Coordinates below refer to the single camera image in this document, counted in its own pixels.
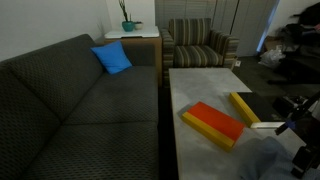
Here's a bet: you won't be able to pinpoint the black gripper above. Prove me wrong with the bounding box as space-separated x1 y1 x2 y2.
290 144 320 179

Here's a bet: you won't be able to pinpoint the blue waffle towel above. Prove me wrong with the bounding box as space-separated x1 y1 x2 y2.
235 135 320 180

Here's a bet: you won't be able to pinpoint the red and yellow book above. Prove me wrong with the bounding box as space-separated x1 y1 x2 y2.
180 101 247 153

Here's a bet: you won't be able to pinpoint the dark pile of bags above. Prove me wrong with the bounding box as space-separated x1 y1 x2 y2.
266 1 320 86

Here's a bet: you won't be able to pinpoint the white plastic bag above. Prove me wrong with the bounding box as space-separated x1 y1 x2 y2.
258 44 287 69

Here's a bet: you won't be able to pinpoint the brown cardboard box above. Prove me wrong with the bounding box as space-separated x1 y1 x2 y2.
263 35 284 53

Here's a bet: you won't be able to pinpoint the striped armchair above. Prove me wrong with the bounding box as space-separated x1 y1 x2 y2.
159 17 240 88

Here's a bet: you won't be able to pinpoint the window blinds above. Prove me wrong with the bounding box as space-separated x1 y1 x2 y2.
154 0 218 31

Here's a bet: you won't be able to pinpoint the wooden side table white top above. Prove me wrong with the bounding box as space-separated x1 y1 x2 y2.
103 25 163 88

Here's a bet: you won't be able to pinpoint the small white pot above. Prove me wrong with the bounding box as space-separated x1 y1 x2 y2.
133 21 145 31

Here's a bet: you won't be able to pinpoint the blue throw pillow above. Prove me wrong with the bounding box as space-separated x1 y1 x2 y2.
90 40 133 75

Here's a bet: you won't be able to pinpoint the teal pot with plant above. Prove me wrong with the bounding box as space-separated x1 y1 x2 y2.
118 0 136 33

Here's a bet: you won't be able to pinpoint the dark grey patterned sofa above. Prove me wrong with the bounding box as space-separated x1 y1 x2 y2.
0 33 160 180

